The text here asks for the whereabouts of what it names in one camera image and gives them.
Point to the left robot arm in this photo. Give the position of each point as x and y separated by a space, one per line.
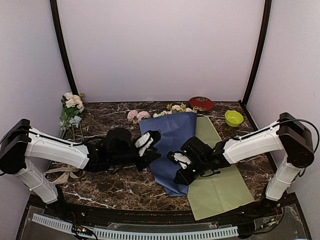
22 142

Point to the black frame post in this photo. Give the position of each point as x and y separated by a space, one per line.
62 46
258 53

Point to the light blue wrapping paper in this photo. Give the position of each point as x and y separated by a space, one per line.
175 129

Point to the remaining white rose stems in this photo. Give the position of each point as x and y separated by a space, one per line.
72 114

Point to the pink rose stem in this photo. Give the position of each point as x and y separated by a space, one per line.
135 117

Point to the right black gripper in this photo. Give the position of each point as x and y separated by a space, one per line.
185 180

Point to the yellow-green wrapping paper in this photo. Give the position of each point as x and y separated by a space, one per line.
217 194

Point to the cream rose stem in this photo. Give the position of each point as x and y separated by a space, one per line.
182 108

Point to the right black frame post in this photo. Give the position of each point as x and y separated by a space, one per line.
258 53

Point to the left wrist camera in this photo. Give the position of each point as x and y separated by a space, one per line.
118 140

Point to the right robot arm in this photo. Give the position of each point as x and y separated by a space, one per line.
288 134

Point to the red decorated round plate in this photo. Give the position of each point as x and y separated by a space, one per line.
200 103

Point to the left black frame post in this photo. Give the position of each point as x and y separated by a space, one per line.
62 46

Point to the cream ribbon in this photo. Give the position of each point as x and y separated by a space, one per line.
67 172

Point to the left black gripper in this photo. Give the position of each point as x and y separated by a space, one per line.
148 155

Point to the white slotted cable duct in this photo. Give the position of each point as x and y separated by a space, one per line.
98 233

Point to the lime green bowl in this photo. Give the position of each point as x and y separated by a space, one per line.
233 118

